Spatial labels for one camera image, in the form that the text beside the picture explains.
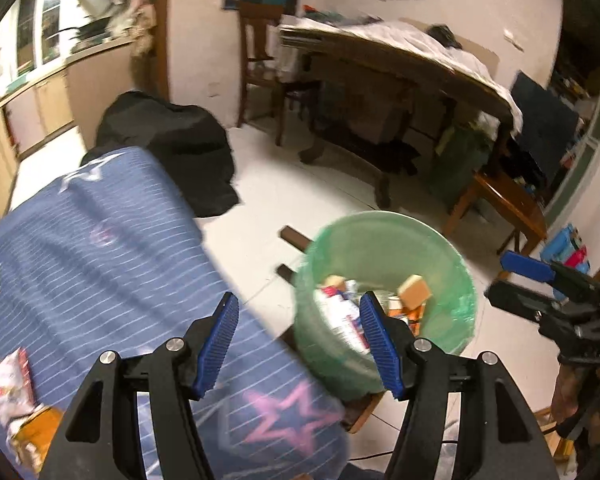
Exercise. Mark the alcohol wipes packet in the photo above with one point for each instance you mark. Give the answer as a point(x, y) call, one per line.
point(342, 316)

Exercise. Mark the black garment on chair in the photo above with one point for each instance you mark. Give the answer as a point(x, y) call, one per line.
point(548, 126)

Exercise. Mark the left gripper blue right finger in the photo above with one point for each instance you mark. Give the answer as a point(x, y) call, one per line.
point(383, 334)

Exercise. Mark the brown wooden stool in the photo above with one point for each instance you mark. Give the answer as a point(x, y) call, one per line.
point(512, 202)

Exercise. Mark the yellow snack box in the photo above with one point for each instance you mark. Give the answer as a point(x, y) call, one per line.
point(30, 437)

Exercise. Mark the black bag on floor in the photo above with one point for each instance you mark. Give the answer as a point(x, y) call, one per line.
point(187, 140)

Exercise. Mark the kitchen counter cabinets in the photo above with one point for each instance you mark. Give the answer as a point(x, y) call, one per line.
point(74, 94)

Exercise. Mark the blue and red bottles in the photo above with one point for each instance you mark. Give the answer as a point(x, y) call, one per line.
point(567, 248)

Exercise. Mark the kitchen window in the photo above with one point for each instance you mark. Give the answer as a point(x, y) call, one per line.
point(37, 34)

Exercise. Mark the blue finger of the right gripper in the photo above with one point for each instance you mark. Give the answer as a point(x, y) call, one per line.
point(531, 268)
point(517, 300)

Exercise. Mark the green lined trash bucket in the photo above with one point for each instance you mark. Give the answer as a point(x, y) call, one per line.
point(378, 251)

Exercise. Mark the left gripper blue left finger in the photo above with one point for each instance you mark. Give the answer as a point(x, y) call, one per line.
point(217, 339)

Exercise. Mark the dark wooden dining table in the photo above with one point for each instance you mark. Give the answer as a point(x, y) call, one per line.
point(366, 100)

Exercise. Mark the yellow sponge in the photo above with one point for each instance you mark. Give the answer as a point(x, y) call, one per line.
point(414, 292)

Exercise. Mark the dark wooden chair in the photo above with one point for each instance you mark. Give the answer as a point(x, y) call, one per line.
point(256, 65)

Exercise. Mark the white cloth on table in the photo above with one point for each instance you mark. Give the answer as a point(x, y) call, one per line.
point(408, 38)

